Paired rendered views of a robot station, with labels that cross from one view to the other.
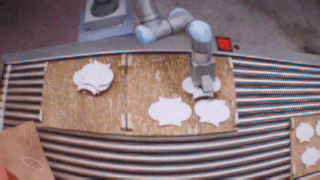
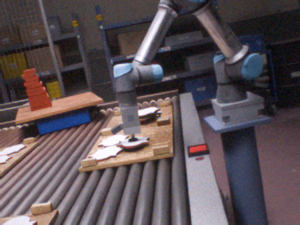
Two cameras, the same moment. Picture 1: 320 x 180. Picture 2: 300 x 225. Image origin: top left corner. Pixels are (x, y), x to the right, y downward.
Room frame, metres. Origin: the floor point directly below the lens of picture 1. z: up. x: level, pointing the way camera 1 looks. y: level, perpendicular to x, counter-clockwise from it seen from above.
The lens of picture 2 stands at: (1.51, -1.50, 1.36)
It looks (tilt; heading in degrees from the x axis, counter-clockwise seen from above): 12 degrees down; 99
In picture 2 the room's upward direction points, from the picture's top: 12 degrees counter-clockwise
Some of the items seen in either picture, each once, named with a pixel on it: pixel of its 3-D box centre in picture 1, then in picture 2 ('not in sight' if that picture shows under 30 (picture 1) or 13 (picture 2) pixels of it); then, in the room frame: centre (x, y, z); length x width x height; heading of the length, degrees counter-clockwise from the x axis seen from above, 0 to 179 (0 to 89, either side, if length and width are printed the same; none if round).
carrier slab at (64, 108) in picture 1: (77, 94); (140, 120); (1.15, 0.32, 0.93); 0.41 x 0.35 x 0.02; 94
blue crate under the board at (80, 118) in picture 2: not in sight; (61, 116); (0.62, 0.59, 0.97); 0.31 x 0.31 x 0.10; 25
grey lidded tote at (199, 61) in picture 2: not in sight; (199, 61); (1.50, 4.45, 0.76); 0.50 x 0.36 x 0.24; 17
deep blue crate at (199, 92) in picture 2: not in sight; (199, 87); (1.42, 4.49, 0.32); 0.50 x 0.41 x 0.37; 7
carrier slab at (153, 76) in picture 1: (185, 94); (131, 144); (1.18, -0.09, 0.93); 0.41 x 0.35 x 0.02; 94
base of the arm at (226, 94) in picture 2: (104, 1); (230, 90); (1.63, 0.28, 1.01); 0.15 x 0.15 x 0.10
